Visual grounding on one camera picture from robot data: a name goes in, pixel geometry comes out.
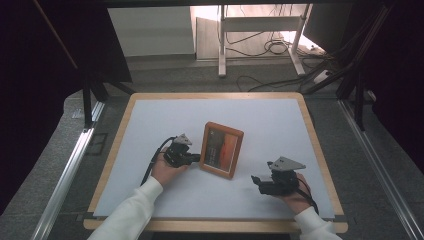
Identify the black metal stand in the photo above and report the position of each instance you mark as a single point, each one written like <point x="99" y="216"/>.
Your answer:
<point x="87" y="103"/>
<point x="358" y="100"/>

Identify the dark grey monitor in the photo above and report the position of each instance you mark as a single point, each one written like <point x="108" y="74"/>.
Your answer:
<point x="328" y="26"/>

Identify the wooden photo frame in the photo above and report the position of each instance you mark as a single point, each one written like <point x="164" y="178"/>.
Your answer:
<point x="221" y="150"/>

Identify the white desk frame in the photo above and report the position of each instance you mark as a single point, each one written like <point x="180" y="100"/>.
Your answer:
<point x="260" y="24"/>

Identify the person's left hand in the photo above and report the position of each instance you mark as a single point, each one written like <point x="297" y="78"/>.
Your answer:
<point x="163" y="173"/>

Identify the white cabinet panel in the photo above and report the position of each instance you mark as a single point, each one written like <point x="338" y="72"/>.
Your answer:
<point x="150" y="31"/>

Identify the light wooden board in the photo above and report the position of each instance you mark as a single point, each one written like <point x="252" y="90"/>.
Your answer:
<point x="207" y="38"/>

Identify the dark curtain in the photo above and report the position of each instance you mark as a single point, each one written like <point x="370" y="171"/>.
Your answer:
<point x="36" y="83"/>
<point x="400" y="83"/>

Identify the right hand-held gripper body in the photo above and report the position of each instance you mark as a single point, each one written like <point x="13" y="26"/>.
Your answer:
<point x="285" y="181"/>

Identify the aluminium rail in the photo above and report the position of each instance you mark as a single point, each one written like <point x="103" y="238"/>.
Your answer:
<point x="376" y="160"/>
<point x="66" y="173"/>

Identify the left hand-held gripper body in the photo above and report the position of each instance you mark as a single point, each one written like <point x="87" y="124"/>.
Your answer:
<point x="178" y="155"/>

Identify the white board with wooden frame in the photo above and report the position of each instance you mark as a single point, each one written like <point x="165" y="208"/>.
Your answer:
<point x="266" y="133"/>

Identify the person's right hand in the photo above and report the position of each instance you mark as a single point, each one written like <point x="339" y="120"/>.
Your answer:
<point x="300" y="200"/>

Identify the white power strip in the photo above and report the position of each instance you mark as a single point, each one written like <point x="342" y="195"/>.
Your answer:
<point x="322" y="76"/>

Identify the dark floor plate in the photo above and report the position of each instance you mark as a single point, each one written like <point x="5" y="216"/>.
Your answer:
<point x="96" y="144"/>

